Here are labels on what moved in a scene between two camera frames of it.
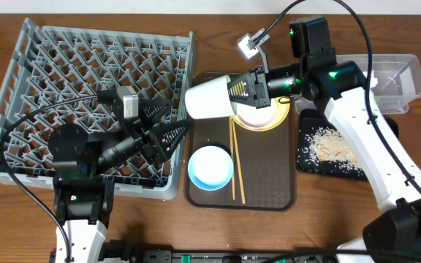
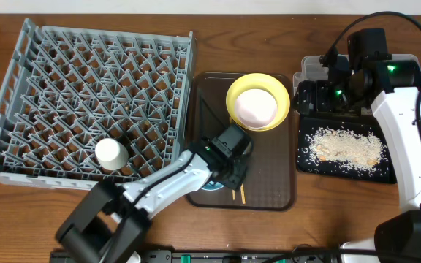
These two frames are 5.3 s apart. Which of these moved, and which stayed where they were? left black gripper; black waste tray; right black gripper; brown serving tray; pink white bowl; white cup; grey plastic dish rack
Moved: left black gripper; white cup; right black gripper
Stayed: brown serving tray; grey plastic dish rack; pink white bowl; black waste tray
